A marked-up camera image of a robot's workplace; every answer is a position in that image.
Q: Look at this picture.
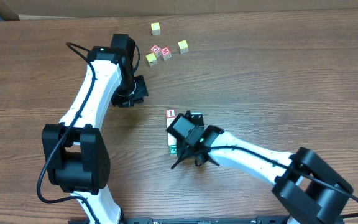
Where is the yellow block far top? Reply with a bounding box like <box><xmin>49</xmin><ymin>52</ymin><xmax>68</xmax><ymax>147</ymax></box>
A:
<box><xmin>150</xmin><ymin>22</ymin><xmax>161</xmax><ymax>35</ymax></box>

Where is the red I letter block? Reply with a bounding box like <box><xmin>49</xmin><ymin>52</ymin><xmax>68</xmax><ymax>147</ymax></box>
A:
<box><xmin>165</xmin><ymin>109</ymin><xmax>177</xmax><ymax>119</ymax></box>

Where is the yellow block left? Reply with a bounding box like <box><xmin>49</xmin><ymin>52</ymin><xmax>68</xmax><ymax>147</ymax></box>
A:
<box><xmin>146</xmin><ymin>53</ymin><xmax>158</xmax><ymax>67</ymax></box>

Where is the red M letter block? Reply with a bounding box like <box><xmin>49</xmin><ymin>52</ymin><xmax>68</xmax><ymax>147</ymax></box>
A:
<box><xmin>160</xmin><ymin>47</ymin><xmax>172</xmax><ymax>60</ymax></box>

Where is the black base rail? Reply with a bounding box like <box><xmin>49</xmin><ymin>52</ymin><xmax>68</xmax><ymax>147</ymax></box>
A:
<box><xmin>68</xmin><ymin>216</ymin><xmax>345</xmax><ymax>224</ymax></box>

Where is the plain cream block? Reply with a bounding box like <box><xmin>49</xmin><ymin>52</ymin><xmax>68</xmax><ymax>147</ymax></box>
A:
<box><xmin>167</xmin><ymin>133</ymin><xmax>177</xmax><ymax>146</ymax></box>

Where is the red C letter block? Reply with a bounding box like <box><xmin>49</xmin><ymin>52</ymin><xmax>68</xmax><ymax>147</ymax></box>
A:
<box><xmin>150</xmin><ymin>45</ymin><xmax>161</xmax><ymax>58</ymax></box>

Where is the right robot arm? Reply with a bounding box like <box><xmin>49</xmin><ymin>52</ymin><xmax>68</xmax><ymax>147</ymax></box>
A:
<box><xmin>166</xmin><ymin>110</ymin><xmax>353</xmax><ymax>223</ymax></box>

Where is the yellow block right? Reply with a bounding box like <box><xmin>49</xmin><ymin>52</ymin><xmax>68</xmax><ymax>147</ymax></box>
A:
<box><xmin>178</xmin><ymin>40</ymin><xmax>189</xmax><ymax>54</ymax></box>

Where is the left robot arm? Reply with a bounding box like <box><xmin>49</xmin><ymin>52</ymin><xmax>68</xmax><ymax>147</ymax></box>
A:
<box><xmin>36</xmin><ymin>34</ymin><xmax>148</xmax><ymax>223</ymax></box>

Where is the cream picture block yellow side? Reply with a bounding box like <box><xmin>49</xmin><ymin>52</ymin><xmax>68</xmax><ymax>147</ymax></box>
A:
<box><xmin>167</xmin><ymin>118</ymin><xmax>175</xmax><ymax>127</ymax></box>

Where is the green F letter block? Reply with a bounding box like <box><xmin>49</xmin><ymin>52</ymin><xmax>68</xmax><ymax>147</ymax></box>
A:
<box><xmin>169</xmin><ymin>145</ymin><xmax>177</xmax><ymax>156</ymax></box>

